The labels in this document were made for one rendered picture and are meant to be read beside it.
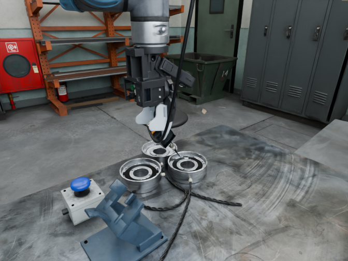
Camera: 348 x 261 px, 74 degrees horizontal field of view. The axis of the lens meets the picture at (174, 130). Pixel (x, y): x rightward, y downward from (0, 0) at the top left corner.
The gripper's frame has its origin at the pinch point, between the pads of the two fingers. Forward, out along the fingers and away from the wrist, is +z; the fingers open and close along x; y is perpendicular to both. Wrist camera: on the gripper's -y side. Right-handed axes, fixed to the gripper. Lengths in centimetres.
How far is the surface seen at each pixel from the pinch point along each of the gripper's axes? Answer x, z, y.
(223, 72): -187, 46, -273
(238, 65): -198, 42, -330
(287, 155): 17.0, 13.4, -36.5
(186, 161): 1.7, 10.6, -7.1
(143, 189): 2.8, 11.6, 8.1
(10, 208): -13.1, 13.3, 32.9
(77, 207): 1.3, 9.3, 22.5
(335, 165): 25, 25, -65
